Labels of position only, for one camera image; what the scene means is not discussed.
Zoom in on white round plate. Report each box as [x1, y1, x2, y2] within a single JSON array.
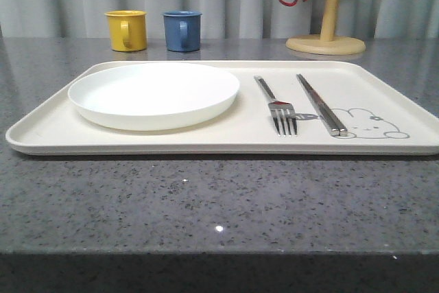
[[68, 62, 240, 131]]

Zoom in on silver metal chopstick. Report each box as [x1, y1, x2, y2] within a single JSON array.
[[296, 74, 340, 137], [311, 86, 348, 137]]

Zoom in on blue enamel mug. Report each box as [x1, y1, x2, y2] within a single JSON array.
[[163, 10, 202, 52]]

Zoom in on yellow enamel mug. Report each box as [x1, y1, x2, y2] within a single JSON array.
[[105, 10, 147, 52]]

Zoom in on wooden mug tree stand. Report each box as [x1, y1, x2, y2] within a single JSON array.
[[285, 0, 366, 56]]

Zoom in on cream rabbit print tray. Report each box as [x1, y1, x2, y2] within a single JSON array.
[[5, 60, 438, 155]]

